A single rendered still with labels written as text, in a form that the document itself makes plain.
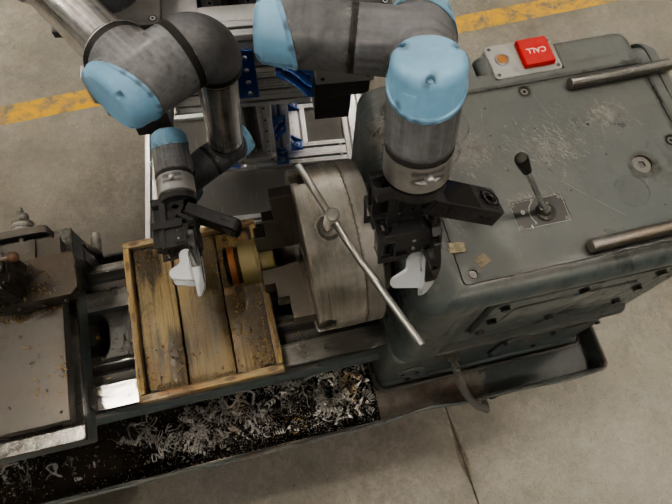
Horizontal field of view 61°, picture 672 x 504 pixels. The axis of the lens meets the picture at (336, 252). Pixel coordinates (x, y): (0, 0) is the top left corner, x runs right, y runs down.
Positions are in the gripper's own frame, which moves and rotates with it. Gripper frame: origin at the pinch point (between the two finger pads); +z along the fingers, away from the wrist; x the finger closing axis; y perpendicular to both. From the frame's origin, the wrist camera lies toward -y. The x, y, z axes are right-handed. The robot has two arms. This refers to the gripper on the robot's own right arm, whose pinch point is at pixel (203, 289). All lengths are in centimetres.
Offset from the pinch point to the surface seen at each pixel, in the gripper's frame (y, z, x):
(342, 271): -24.6, 6.7, 12.6
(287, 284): -15.4, 3.5, 2.8
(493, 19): -141, -145, -108
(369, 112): -36.3, -21.1, 15.7
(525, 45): -68, -27, 19
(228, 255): -6.0, -3.9, 4.2
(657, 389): -142, 35, -108
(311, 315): -18.5, 10.2, 2.7
